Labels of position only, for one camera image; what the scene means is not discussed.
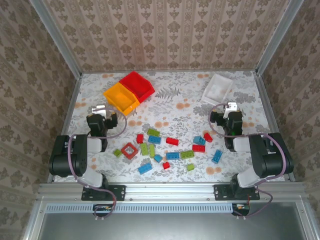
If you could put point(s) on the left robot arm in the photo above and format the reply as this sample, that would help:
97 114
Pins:
62 160

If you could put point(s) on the aluminium frame post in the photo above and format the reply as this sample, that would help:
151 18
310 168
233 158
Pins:
280 37
56 40

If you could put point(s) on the grey metal panel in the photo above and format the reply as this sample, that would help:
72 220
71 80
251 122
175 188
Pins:
162 227

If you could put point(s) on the red plastic bin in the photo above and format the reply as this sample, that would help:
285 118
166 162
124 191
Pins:
137 85

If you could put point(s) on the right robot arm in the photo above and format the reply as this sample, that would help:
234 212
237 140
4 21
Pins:
270 160

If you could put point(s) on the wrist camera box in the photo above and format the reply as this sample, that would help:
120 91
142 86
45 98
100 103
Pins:
231 106
97 109

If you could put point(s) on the aluminium back rail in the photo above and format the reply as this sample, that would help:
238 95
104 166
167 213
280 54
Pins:
175 71

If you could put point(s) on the yellow plastic bin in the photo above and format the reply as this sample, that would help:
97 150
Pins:
121 98

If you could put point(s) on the aluminium front rail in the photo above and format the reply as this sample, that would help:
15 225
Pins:
170 191

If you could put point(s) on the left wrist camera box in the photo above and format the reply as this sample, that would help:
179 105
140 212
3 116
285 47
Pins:
97 109

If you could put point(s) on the aluminium side rail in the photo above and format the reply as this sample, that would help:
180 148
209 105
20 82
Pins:
268 105
70 105

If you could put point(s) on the floral patterned table cover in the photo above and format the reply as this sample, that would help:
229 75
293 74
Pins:
175 110

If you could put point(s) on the red square lego frame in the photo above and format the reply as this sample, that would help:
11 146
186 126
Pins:
125 151

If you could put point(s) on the blue sloped lego brick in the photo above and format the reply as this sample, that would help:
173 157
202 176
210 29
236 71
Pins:
199 140
158 158

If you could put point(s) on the small black electronics box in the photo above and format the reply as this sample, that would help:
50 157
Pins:
101 208
240 207

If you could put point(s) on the small red lego brick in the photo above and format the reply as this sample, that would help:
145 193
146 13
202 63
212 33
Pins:
207 136
139 138
166 165

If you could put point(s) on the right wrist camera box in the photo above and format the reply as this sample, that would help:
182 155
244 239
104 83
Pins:
231 106

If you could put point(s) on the white plastic bin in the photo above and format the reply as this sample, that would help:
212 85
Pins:
217 90

